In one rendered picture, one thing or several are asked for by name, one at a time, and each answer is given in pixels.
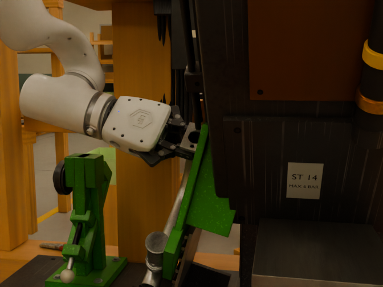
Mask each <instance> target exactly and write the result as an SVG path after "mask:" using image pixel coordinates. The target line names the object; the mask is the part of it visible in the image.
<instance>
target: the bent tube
mask: <svg viewBox="0 0 383 287"><path fill-rule="evenodd" d="M201 128H202V125H201ZM200 132H201V130H196V129H195V123H193V122H189V125H188V128H187V130H186V132H185V135H184V137H183V139H182V142H181V144H180V149H182V150H186V151H189V152H192V153H195V150H196V147H197V143H198V139H199V135H200ZM191 147H193V148H191ZM192 162H193V160H192V161H190V160H187V159H186V161H185V168H184V173H183V176H182V180H181V184H180V187H179V190H178V194H177V197H176V200H175V202H174V205H173V208H172V210H171V213H170V215H169V217H168V220H167V222H166V225H165V228H164V230H163V233H165V234H166V235H167V236H168V237H169V235H170V233H171V231H172V228H173V226H174V227H175V225H176V221H177V216H178V213H179V210H180V206H181V202H182V198H183V195H184V191H185V187H186V183H187V181H188V176H189V173H190V169H191V166H192ZM162 279H163V278H162V272H160V273H154V272H151V271H150V270H149V269H147V272H146V274H145V277H144V279H143V281H142V284H141V286H142V287H159V286H160V284H161V281H162Z"/></svg>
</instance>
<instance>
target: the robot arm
mask: <svg viewBox="0 0 383 287"><path fill-rule="evenodd" d="M0 39H1V40H2V41H3V42H4V44H5V45H6V46H8V48H10V49H12V50H14V51H27V50H31V49H33V48H36V47H39V46H42V45H45V46H47V47H49V48H50V49H51V50H52V51H53V52H54V53H55V55H56V56H57V57H58V59H59V60H60V62H61V64H62V66H63V68H64V71H65V74H64V75H63V76H61V77H51V76H47V75H44V74H41V73H35V74H33V75H31V76H30V77H29V78H28V79H27V80H26V81H25V83H24V85H23V87H22V89H21V93H20V97H19V107H20V110H21V112H22V114H23V115H24V116H26V117H29V118H32V119H35V120H38V121H41V122H45V123H48V124H51V125H54V126H58V127H60V128H63V129H67V130H70V131H73V132H77V133H80V134H83V135H85V136H89V137H92V138H96V139H99V140H103V141H104V142H106V143H108V144H109V145H111V146H113V147H115V148H117V149H119V150H121V151H123V152H125V153H128V154H130V155H133V156H135V157H139V158H142V159H143V160H144V161H145V162H146V163H147V164H148V165H149V166H150V167H155V165H157V164H158V163H160V162H161V161H163V160H165V159H168V158H174V157H176V156H177V157H181V158H184V159H187V160H190V161H192V160H193V158H194V154H195V153H192V152H189V151H186V150H182V149H180V144H181V143H178V144H177V145H175V144H173V143H170V142H168V141H166V140H164V139H165V137H166V134H167V132H170V133H175V134H180V135H185V132H186V130H187V128H188V125H186V122H185V121H183V119H182V117H181V116H180V110H179V107H178V106H177V105H175V106H169V105H168V104H164V103H161V102H158V101H153V100H148V99H142V98H139V97H129V96H120V97H119V99H116V98H115V96H114V95H110V94H108V93H104V92H102V91H103V89H104V87H105V76H104V72H103V69H102V67H101V64H100V62H99V59H98V57H97V55H96V52H95V50H94V49H93V47H92V45H91V43H90V41H89V40H88V38H87V37H86V36H85V35H84V34H83V33H82V32H81V31H80V30H79V29H78V28H77V27H75V26H73V25H72V24H70V23H68V22H65V21H63V20H61V19H58V18H56V17H54V16H52V15H51V14H50V13H49V12H48V11H47V9H46V7H45V5H44V3H43V1H42V0H0ZM170 115H171V116H173V118H174V119H172V118H169V116H170Z"/></svg>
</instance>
